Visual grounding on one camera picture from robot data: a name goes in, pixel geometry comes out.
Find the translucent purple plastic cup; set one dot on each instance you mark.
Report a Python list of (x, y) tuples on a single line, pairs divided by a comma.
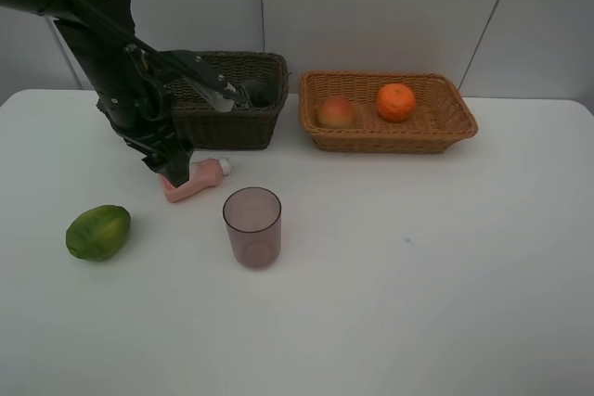
[(253, 222)]

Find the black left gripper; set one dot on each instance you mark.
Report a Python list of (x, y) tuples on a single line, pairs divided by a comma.
[(143, 118)]

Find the dark brown wicker basket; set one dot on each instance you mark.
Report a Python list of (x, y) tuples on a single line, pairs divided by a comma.
[(244, 127)]

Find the tan wicker basket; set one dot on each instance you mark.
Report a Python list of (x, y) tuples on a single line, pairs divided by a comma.
[(440, 120)]

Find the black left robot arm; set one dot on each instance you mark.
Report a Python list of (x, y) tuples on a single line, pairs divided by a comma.
[(128, 75)]

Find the orange tangerine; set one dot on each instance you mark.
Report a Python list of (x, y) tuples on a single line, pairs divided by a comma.
[(395, 102)]

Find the green papaya fruit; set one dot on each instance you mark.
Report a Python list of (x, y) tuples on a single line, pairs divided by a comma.
[(98, 234)]

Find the red yellow peach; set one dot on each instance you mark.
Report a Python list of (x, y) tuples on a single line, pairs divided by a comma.
[(336, 112)]

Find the dark grey pump bottle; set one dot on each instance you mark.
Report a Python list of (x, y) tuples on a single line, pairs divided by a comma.
[(258, 95)]

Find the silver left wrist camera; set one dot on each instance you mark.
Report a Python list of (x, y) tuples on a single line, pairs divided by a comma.
[(204, 80)]

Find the pink lotion bottle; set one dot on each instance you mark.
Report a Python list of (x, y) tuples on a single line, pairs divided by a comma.
[(202, 174)]

